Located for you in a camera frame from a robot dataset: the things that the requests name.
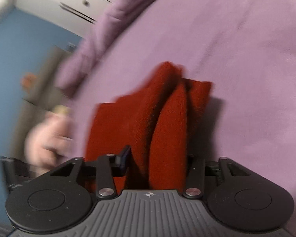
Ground purple bed sheet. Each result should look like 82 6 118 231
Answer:
69 0 296 237

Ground purple duvet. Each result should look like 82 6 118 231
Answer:
54 0 155 98

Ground white wardrobe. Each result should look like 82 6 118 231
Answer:
12 0 131 39

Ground grey sofa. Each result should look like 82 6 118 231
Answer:
9 47 71 159

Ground pink plush toy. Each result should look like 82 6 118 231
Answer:
24 105 73 177

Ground red knit cardigan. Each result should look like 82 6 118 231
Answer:
85 62 212 191

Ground orange plush toy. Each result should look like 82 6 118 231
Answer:
21 72 37 92

